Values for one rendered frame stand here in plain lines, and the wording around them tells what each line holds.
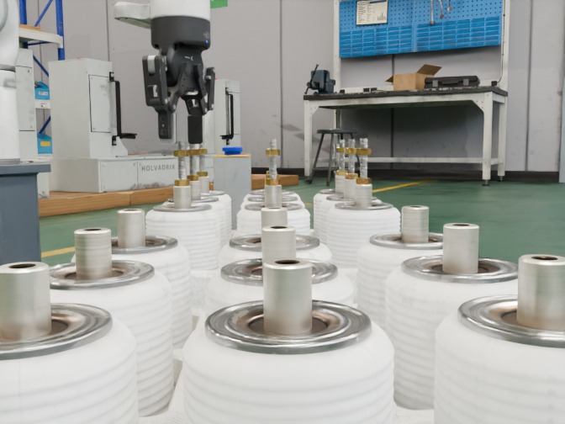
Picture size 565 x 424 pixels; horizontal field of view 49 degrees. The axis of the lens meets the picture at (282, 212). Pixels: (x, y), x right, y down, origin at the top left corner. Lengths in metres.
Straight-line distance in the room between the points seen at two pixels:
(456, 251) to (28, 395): 0.26
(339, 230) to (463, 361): 0.52
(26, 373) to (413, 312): 0.23
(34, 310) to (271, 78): 6.35
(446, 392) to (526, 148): 5.46
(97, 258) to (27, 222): 0.86
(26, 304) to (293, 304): 0.12
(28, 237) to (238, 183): 0.41
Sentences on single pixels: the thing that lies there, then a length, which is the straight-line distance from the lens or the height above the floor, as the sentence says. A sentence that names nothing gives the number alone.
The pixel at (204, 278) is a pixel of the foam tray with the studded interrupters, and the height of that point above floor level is 0.17.
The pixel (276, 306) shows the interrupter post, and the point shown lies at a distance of 0.28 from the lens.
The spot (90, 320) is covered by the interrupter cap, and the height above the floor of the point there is 0.25.
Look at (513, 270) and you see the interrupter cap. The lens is 0.42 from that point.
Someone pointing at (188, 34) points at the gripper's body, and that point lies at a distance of 0.79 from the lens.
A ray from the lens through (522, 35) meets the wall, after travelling 5.81.
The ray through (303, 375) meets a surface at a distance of 0.25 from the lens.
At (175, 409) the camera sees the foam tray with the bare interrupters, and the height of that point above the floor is 0.18.
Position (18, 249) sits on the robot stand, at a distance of 1.25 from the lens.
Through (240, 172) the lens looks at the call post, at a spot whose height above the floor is 0.28.
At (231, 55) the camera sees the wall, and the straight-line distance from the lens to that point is 6.90.
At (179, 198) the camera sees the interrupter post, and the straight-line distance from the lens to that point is 0.81.
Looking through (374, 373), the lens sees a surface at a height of 0.24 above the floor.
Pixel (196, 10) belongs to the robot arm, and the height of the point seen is 0.50.
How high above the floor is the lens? 0.33
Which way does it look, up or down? 6 degrees down
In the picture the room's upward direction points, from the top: straight up
